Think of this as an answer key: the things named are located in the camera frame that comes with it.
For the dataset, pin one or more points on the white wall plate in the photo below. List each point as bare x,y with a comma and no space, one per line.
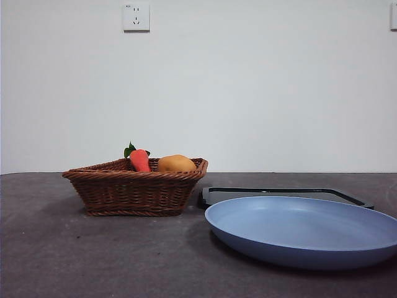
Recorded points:
394,17

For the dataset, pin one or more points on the blue round plate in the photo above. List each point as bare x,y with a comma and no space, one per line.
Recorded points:
294,236

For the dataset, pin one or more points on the brown wicker basket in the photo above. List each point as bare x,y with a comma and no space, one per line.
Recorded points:
130,192

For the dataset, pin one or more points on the orange toy carrot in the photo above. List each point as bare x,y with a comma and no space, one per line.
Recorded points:
140,161

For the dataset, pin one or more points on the white wall socket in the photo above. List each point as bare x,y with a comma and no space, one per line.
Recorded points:
136,17

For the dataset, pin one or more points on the black flat tray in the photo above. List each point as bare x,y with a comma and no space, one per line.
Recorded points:
235,194

